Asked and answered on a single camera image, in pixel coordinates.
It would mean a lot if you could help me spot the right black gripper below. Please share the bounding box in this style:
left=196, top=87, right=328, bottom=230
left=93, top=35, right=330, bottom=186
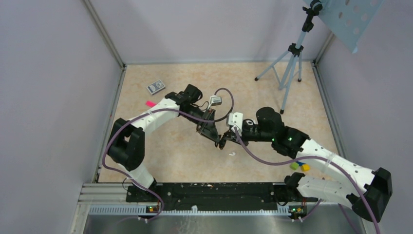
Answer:
left=224, top=123, right=274, bottom=146

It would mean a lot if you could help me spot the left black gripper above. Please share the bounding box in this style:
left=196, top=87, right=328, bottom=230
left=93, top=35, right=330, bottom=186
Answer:
left=181, top=106, right=220, bottom=143

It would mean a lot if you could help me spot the black round charging case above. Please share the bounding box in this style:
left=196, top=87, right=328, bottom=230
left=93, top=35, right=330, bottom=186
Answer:
left=217, top=138, right=226, bottom=150

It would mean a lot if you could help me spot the white charging case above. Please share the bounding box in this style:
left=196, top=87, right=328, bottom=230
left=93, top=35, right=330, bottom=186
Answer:
left=243, top=119, right=256, bottom=127

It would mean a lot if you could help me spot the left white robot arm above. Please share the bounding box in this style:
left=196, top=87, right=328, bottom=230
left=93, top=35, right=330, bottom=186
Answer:
left=105, top=84, right=220, bottom=202

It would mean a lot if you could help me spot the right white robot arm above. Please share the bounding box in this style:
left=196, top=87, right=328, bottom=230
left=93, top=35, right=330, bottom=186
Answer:
left=216, top=107, right=393, bottom=222

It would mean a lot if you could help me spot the green cube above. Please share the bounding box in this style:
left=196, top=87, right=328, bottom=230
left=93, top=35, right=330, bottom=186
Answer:
left=290, top=162, right=300, bottom=171

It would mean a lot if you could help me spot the pink marker strip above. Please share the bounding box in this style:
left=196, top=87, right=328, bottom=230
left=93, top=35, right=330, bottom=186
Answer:
left=145, top=101, right=156, bottom=108

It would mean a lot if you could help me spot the grey card box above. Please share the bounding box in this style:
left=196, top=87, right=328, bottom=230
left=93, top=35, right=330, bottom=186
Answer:
left=146, top=79, right=166, bottom=95

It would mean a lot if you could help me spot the yellow cube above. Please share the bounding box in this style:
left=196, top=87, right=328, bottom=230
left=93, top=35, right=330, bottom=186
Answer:
left=300, top=164, right=311, bottom=172

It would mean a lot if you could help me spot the grey tripod stand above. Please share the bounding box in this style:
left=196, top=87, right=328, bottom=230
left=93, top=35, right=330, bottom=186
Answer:
left=254, top=0, right=324, bottom=114

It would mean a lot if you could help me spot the perforated blue metal plate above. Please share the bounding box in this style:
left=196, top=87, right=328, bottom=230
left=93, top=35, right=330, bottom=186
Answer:
left=304, top=0, right=384, bottom=54

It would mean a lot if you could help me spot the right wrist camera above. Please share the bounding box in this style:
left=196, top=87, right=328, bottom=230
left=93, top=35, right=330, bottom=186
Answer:
left=226, top=112, right=244, bottom=135

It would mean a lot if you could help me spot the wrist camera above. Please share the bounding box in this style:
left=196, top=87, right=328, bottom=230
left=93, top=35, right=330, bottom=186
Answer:
left=226, top=112, right=244, bottom=135
left=209, top=95, right=223, bottom=107

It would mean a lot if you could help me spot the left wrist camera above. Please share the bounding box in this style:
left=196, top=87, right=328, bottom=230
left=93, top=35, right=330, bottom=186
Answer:
left=209, top=95, right=223, bottom=107

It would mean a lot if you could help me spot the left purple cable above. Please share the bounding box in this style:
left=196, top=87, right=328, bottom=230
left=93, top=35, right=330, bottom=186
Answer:
left=102, top=88, right=235, bottom=223

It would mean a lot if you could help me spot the purple cable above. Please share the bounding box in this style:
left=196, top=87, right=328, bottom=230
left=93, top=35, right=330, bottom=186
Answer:
left=102, top=88, right=235, bottom=223
left=234, top=127, right=382, bottom=234

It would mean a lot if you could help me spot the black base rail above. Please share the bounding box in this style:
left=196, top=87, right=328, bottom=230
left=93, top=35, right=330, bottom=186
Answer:
left=126, top=182, right=317, bottom=211

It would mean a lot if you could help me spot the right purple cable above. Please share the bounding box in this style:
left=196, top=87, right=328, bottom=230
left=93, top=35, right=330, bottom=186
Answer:
left=234, top=127, right=382, bottom=234

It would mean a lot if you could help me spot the white comb cable duct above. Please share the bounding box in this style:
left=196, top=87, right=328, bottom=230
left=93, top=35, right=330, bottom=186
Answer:
left=89, top=204, right=291, bottom=216

